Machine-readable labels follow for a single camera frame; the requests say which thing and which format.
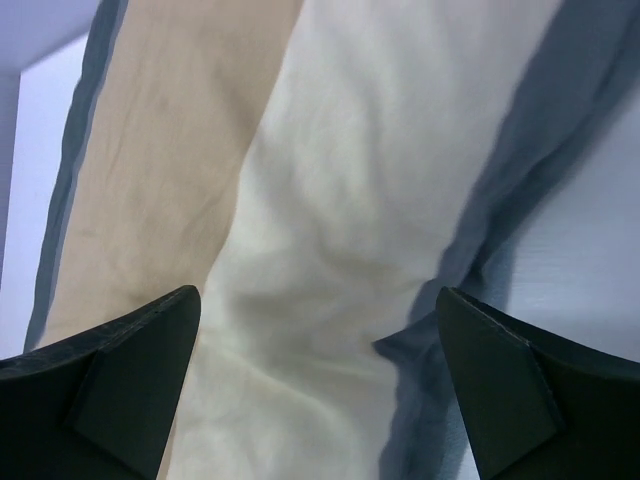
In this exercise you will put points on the striped blue beige pillowcase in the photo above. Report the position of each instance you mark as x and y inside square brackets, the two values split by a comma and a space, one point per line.
[318, 170]

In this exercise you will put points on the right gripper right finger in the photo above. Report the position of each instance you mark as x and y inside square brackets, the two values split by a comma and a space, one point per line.
[536, 405]

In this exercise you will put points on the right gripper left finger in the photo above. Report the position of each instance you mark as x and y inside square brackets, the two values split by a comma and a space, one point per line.
[99, 404]

